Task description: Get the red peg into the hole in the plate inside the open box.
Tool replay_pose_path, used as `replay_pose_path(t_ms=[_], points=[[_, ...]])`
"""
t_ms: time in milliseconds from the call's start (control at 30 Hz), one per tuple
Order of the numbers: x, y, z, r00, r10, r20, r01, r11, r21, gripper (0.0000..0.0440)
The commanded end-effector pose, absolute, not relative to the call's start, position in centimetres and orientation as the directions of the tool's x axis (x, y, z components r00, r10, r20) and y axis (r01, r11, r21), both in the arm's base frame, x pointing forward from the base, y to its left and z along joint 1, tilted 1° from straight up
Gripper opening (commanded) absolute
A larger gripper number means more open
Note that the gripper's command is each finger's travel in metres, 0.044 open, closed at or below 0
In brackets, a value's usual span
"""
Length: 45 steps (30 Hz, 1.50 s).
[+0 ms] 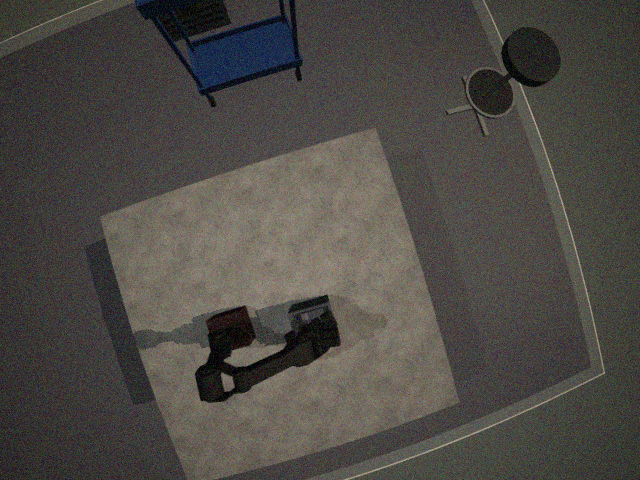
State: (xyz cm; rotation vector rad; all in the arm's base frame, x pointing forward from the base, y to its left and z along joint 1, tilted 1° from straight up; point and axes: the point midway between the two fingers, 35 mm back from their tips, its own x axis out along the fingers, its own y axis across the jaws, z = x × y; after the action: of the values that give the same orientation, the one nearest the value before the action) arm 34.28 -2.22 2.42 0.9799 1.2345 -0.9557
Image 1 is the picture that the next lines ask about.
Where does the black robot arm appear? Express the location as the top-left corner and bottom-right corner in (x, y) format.
(195, 327), (341, 403)

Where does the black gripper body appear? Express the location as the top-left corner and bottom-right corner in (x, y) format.
(285, 310), (338, 343)

